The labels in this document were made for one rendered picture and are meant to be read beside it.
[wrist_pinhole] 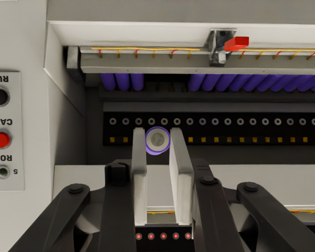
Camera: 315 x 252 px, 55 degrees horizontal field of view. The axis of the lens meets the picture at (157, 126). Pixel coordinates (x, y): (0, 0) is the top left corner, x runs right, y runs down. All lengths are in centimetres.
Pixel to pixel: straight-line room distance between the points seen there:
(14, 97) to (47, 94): 3
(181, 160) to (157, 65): 22
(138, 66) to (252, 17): 13
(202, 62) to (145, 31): 8
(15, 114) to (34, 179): 7
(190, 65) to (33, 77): 17
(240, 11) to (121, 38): 13
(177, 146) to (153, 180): 16
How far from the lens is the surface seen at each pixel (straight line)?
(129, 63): 36
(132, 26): 33
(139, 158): 16
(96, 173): 34
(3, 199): 36
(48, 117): 33
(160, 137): 20
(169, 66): 36
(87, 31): 34
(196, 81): 42
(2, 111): 34
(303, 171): 38
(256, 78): 43
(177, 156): 16
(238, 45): 27
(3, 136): 34
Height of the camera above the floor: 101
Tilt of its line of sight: 5 degrees up
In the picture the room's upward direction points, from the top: 180 degrees counter-clockwise
